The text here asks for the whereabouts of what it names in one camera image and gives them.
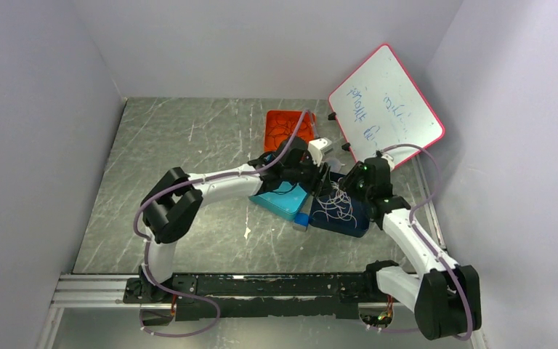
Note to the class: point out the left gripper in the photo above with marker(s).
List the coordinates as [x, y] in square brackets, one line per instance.
[320, 184]

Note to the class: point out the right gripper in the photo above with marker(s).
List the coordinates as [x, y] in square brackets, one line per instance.
[348, 182]

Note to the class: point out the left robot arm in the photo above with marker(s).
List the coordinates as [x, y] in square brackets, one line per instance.
[167, 212]

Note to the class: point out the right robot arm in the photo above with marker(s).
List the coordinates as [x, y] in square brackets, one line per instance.
[443, 294]

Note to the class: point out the clear plastic cup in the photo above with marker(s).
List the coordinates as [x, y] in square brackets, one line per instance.
[335, 165]

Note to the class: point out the light blue square tray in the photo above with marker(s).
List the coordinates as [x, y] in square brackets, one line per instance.
[286, 201]

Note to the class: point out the dark blue square tray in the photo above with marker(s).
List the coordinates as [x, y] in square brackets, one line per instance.
[339, 212]

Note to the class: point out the blue white block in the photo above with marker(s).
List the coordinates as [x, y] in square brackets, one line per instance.
[301, 221]

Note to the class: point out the orange square tray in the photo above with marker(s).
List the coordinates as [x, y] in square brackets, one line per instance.
[279, 126]

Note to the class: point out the pink framed whiteboard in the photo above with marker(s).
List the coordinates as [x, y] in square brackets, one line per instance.
[379, 107]

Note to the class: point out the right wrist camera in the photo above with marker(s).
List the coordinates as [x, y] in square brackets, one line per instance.
[388, 158]

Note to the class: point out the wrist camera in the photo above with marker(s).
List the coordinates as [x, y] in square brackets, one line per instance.
[319, 148]
[388, 158]

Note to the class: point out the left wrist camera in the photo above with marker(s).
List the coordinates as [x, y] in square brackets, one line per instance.
[319, 148]

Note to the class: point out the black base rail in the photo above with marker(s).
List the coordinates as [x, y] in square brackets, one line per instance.
[192, 297]

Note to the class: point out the aluminium frame rail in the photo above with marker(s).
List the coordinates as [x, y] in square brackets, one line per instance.
[101, 291]

